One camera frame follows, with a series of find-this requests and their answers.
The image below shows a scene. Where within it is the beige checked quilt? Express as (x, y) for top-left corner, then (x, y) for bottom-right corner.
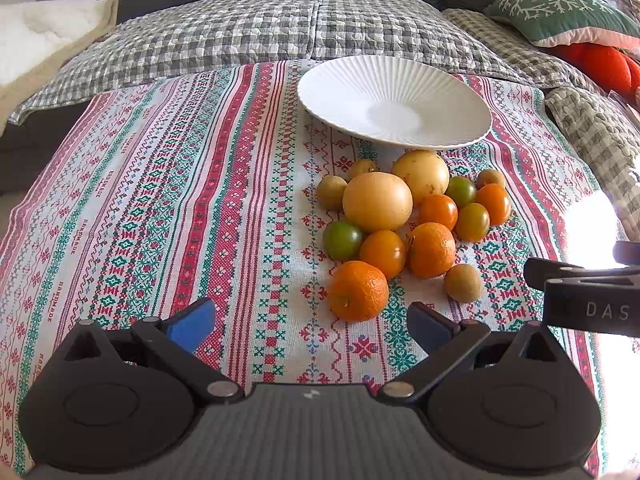
(442, 9), (604, 96)

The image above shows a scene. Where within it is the brown kiwi top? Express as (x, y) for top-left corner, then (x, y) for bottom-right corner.
(347, 158), (378, 181)

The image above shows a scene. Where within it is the bumpy mandarin front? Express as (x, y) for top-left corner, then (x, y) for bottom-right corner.
(328, 260), (390, 323)

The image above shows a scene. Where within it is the green tomato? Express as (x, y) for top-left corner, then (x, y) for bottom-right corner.
(322, 221), (363, 261)
(445, 176), (476, 209)

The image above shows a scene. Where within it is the grey checked quilt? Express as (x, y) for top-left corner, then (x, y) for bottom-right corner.
(9, 0), (524, 125)

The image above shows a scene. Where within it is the large yellow grapefruit back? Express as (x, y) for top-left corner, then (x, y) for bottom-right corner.
(390, 150), (450, 208)

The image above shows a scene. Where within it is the white ribbed plate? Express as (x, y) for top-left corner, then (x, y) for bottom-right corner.
(297, 55), (492, 150)

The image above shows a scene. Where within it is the large yellow grapefruit front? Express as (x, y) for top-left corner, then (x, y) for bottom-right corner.
(343, 172), (413, 233)

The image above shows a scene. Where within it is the olive orange tomato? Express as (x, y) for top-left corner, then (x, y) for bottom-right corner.
(454, 203), (490, 243)

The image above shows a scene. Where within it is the white beige blanket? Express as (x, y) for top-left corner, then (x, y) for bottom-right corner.
(0, 0), (118, 125)

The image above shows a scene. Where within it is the red pumpkin cushion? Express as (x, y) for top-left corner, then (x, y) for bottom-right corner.
(549, 44), (640, 105)

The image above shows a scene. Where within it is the large yellow grapefruit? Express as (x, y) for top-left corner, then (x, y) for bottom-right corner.
(343, 172), (413, 233)
(390, 150), (450, 208)

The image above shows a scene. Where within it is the patterned red green tablecloth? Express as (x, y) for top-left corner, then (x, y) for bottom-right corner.
(1, 62), (624, 471)

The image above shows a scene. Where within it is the grey woven blanket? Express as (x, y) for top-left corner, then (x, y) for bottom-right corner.
(546, 87), (639, 242)

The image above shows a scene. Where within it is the green snowflake pillow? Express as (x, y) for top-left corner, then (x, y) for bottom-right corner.
(484, 0), (639, 52)

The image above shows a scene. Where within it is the smooth orange tomato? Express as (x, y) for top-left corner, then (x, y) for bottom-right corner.
(475, 183), (512, 226)
(359, 230), (407, 280)
(418, 194), (458, 231)

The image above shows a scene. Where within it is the bumpy mandarin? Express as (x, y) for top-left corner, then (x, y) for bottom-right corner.
(328, 260), (390, 323)
(408, 222), (456, 280)

